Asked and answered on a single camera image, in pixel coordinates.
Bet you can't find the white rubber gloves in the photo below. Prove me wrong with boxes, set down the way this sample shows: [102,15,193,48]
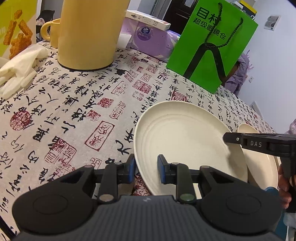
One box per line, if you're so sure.
[1,44,49,100]

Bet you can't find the blue bowl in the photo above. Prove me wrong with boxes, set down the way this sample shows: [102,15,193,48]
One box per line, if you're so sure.
[265,187,279,197]

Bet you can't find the cream plate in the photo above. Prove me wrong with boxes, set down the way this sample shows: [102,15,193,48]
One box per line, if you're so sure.
[133,101,248,195]
[237,123,281,189]

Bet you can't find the calligraphy print tablecloth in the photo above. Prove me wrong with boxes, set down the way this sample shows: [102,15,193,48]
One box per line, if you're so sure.
[1,42,273,233]

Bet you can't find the yellow box on refrigerator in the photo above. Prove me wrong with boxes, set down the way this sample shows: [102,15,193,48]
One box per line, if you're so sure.
[232,1,257,16]

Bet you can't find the purple puffer jacket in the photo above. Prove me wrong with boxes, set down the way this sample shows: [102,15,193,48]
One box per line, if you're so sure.
[224,50,250,96]

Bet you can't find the person right hand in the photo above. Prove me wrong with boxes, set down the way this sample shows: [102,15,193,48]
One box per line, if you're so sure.
[278,165,292,209]

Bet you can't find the green paper shopping bag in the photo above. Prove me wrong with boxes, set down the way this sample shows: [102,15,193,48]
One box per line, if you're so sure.
[166,1,258,93]

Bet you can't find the purple tissue pack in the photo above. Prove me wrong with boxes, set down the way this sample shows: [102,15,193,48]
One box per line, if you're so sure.
[117,18,180,63]

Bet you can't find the yellow-green snack box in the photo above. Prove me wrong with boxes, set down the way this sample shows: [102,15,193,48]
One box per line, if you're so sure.
[0,0,37,59]

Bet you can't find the yellow thermos jug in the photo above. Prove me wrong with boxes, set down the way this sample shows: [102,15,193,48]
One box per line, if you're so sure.
[58,0,130,71]

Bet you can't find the white flat box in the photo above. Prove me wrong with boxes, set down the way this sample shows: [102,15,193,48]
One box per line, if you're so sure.
[125,10,171,31]

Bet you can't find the yellow mug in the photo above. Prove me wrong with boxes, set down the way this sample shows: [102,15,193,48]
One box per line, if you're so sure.
[40,19,61,48]

